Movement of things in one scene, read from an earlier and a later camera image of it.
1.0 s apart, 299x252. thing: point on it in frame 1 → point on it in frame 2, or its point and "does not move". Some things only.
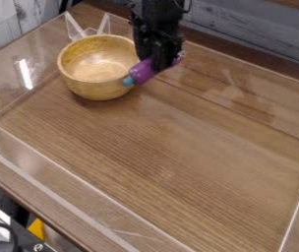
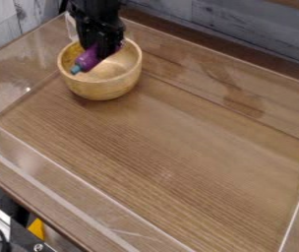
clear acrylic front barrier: x=76 y=210 does not move
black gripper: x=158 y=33 → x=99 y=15
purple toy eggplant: x=142 y=71 → x=88 y=58
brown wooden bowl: x=94 y=65 does not move
